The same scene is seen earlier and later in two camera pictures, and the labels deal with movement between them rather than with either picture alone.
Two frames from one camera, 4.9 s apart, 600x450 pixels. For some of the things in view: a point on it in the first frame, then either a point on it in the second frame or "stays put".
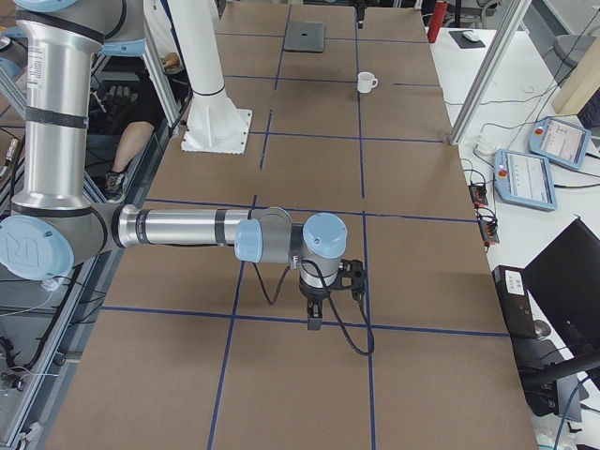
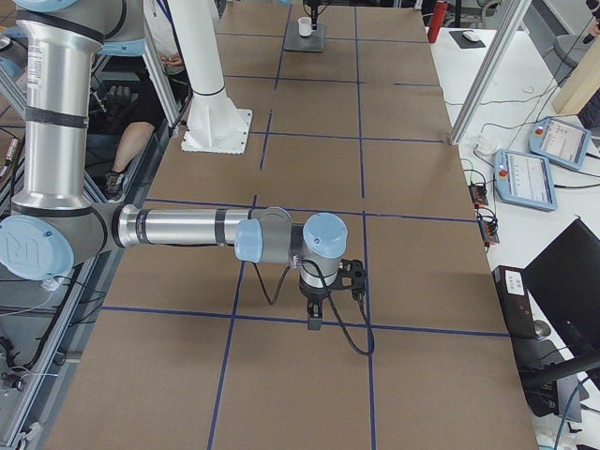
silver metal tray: x=307 y=37 stays put
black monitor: x=563 y=281 stays put
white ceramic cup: x=367 y=81 to x=305 y=24
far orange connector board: x=479 y=195 stays put
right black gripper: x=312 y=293 stays put
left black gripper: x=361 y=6 to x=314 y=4
